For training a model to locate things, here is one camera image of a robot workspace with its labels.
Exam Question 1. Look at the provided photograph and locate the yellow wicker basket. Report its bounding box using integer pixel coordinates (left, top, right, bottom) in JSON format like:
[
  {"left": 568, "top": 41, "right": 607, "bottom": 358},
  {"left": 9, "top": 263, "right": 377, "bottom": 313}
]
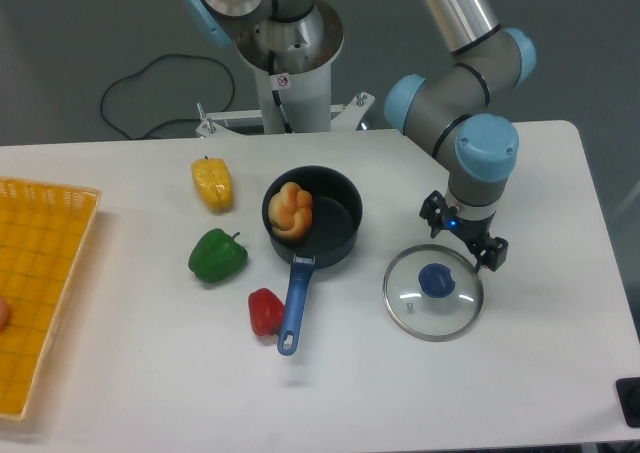
[{"left": 1, "top": 177, "right": 101, "bottom": 421}]

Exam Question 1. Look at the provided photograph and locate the dark blue saucepan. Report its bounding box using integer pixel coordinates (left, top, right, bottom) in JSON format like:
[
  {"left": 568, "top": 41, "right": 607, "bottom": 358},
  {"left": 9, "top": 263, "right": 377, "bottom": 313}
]
[{"left": 262, "top": 166, "right": 363, "bottom": 356}]

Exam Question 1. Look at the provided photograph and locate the red bell pepper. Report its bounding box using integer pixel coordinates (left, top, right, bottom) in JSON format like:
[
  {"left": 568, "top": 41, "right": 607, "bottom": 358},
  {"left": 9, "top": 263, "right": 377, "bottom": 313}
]
[{"left": 248, "top": 288, "right": 285, "bottom": 336}]

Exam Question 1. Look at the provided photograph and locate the green bell pepper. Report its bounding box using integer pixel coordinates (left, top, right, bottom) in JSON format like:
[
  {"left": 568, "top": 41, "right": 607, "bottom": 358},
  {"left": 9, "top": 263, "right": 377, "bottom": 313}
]
[{"left": 188, "top": 228, "right": 248, "bottom": 284}]

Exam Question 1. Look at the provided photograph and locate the black floor cable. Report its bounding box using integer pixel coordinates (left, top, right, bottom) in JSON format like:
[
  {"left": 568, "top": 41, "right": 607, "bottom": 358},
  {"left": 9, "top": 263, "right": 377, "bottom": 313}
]
[{"left": 99, "top": 52, "right": 236, "bottom": 141}]

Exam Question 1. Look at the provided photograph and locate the black object table corner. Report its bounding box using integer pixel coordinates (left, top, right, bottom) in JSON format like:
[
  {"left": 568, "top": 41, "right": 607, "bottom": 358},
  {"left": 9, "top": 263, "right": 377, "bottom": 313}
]
[{"left": 615, "top": 377, "right": 640, "bottom": 428}]

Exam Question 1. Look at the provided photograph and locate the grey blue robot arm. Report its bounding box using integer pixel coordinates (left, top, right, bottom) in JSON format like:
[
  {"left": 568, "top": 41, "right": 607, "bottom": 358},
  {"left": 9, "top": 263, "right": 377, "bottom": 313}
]
[{"left": 183, "top": 0, "right": 536, "bottom": 270}]

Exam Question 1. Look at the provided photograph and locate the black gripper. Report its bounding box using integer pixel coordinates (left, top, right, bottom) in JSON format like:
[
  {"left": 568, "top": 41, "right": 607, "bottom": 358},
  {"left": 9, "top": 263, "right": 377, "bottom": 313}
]
[{"left": 419, "top": 191, "right": 509, "bottom": 273}]

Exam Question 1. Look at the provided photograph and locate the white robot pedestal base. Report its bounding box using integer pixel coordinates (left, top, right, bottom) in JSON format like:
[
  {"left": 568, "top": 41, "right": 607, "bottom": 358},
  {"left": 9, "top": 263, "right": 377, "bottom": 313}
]
[{"left": 196, "top": 0, "right": 375, "bottom": 137}]

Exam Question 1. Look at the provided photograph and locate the yellow bell pepper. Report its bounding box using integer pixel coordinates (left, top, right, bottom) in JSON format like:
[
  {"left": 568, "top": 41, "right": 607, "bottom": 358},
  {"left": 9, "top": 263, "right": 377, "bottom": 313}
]
[{"left": 191, "top": 157, "right": 234, "bottom": 213}]

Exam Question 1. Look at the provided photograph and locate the glass pot lid blue knob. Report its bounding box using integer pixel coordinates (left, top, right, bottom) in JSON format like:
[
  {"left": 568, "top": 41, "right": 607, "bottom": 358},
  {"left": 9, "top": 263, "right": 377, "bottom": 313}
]
[{"left": 381, "top": 243, "right": 485, "bottom": 343}]

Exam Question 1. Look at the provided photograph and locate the braided bread roll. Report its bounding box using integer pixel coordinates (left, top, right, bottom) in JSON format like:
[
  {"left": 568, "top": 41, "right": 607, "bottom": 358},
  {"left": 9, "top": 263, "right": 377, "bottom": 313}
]
[{"left": 267, "top": 182, "right": 313, "bottom": 243}]

